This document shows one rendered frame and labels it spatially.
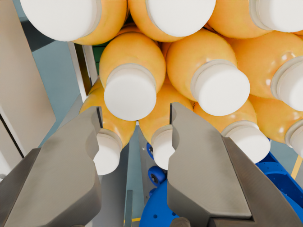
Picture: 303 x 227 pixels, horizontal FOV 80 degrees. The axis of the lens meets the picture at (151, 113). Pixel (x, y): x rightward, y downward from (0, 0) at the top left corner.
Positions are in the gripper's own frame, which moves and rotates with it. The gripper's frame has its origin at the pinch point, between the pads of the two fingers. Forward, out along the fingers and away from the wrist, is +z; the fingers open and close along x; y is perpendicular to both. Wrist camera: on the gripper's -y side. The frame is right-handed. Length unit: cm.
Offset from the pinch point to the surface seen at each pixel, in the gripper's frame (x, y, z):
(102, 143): -3.2, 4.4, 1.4
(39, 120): -11.5, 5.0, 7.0
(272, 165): 66, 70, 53
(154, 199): 1.4, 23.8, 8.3
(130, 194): -20, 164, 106
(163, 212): 2.8, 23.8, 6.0
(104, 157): -3.2, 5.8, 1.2
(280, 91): 11.9, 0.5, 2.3
